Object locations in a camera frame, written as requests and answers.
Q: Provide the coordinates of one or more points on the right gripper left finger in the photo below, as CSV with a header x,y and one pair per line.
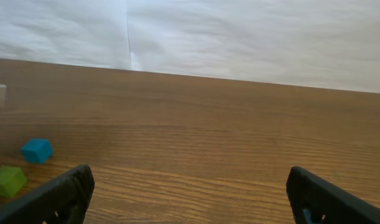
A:
x,y
53,199

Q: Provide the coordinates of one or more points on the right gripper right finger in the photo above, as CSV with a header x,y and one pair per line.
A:
x,y
326,202

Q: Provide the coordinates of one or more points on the blue cube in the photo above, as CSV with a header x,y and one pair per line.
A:
x,y
36,151

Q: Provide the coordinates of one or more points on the green cube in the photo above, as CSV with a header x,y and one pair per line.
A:
x,y
6,181

